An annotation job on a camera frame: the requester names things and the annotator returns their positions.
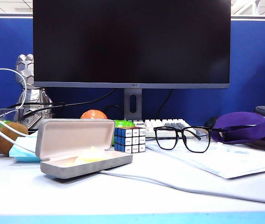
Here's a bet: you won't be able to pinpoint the black framed glasses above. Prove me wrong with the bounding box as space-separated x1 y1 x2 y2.
153 126 228 154

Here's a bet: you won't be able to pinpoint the grey suede glasses case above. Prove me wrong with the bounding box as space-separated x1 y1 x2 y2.
35 118 133 180

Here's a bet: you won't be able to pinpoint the grey monitor stand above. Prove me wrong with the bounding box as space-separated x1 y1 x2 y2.
123 88 143 121

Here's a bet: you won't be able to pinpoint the green apple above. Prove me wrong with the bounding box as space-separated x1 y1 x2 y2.
111 119 135 147

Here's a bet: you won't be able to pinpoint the white and grey keyboard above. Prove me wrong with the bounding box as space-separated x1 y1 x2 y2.
133 118 197 138

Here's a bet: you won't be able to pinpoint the Rubik's cube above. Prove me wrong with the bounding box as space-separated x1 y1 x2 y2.
114 126 146 154

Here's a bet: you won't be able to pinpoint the orange fruit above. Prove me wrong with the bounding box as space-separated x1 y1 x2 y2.
80 109 108 120

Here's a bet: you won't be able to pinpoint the yellow cleaning cloth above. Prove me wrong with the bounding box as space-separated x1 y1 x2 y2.
64 146 107 167

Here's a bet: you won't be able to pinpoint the black computer monitor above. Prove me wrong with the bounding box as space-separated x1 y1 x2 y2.
32 0 231 90

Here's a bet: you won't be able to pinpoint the black computer mouse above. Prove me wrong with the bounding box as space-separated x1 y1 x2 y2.
204 116 218 129

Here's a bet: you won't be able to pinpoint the white paper booklet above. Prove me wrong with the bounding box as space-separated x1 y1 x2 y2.
145 137 265 180

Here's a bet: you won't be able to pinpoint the silver robot figurine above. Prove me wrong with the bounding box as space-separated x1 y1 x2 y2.
14 54 53 129

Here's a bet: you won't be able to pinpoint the light blue face mask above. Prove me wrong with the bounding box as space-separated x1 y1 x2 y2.
8 134 42 162

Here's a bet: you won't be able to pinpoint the small green fruit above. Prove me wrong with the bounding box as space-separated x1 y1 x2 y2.
0 120 13 130

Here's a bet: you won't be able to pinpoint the brown kiwi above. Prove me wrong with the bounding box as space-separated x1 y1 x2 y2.
0 121 29 156

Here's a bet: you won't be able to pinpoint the long black cable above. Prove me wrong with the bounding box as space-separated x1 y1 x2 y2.
23 89 116 118

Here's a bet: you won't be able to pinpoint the purple strap bag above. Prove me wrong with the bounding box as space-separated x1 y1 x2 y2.
210 112 265 147

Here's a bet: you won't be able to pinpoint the looped white cable with plug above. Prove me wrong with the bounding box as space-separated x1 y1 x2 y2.
0 68 28 110

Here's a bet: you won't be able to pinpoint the thick grey-white cable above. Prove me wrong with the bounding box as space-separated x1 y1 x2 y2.
99 169 265 206

